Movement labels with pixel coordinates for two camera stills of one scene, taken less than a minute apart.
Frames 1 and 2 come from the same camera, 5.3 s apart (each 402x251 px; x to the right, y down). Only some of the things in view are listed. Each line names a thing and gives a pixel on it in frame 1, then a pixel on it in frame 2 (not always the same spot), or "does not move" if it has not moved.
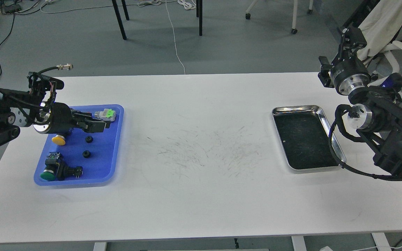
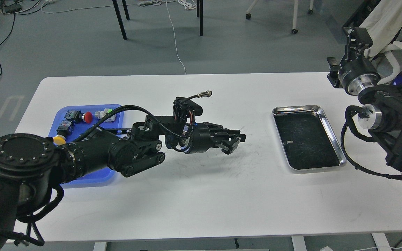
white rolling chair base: [294, 30] does not move
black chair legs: [199, 7] does not move
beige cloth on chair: [381, 27] does not move
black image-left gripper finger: [77, 114] to [223, 133]
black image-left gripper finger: [91, 126] to [229, 146]
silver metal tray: [304, 131] does not move
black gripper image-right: [349, 74] to [356, 73]
